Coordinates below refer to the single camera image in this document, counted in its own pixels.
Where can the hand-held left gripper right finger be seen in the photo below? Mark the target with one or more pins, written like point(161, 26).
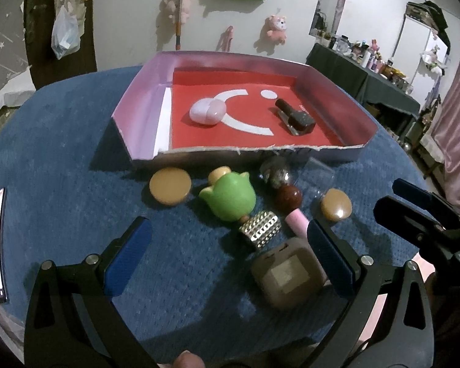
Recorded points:
point(327, 257)

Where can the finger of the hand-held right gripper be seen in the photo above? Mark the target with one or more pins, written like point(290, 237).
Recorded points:
point(410, 191)
point(398, 212)

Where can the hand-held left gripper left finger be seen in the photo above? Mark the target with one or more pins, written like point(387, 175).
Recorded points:
point(128, 253)

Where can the pink nail polish bottle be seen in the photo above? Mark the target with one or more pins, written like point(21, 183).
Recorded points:
point(298, 224)

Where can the taupe square case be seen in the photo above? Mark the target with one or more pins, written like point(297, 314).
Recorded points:
point(285, 276)

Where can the small tan round disc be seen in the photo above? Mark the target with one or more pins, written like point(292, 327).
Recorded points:
point(336, 204)

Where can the silver studded cylinder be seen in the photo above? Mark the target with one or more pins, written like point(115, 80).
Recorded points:
point(260, 230)

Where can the large tan round disc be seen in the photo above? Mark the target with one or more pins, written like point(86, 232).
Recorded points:
point(170, 186)

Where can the pink and red cardboard box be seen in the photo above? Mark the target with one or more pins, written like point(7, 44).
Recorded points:
point(237, 84)

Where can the person's left hand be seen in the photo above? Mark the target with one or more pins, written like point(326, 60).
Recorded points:
point(188, 361)

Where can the brown glossy ball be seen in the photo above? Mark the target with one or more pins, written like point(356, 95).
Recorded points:
point(287, 196)

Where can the clear plastic piece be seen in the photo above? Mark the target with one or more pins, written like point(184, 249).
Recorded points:
point(319, 174)

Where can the pink curtain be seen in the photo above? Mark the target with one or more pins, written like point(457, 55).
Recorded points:
point(458, 122)

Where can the silver glitter ball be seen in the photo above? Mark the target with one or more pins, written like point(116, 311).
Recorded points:
point(276, 170)

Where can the blue textured blanket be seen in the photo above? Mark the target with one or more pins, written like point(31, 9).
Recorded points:
point(61, 161)

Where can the green tulip-shaped bottle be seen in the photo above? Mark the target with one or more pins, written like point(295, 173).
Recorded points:
point(228, 197)

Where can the dark cloth-covered side table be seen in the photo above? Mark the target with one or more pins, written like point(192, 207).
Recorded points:
point(352, 80)

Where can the white artificial flowers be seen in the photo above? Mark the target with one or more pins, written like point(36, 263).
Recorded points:
point(435, 59)

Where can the dark nail polish bottle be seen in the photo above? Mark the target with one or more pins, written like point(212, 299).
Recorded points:
point(295, 117)

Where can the row of small bottles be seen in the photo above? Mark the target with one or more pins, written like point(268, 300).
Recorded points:
point(368, 55)

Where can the pale pink oval case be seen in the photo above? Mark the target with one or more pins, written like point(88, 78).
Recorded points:
point(207, 111)

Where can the dark clothes pile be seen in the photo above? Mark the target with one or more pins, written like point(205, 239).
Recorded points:
point(433, 15)

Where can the white cloth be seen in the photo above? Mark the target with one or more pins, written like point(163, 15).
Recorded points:
point(4, 92)

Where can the pink pig plush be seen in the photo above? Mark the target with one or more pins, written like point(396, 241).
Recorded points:
point(278, 27)

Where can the clear plastic bag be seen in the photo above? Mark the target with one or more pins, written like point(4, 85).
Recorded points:
point(64, 32)

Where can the pink hanging ornament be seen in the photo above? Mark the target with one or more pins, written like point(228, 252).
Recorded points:
point(228, 38)

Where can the orange and white stick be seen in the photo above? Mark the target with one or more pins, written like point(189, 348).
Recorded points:
point(180, 19)

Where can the pale pink plush toy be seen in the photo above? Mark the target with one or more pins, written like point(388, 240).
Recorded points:
point(180, 4)

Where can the wall mirror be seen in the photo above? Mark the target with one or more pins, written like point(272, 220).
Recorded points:
point(329, 4)

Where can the dark wooden post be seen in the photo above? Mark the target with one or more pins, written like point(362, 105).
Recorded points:
point(38, 38)

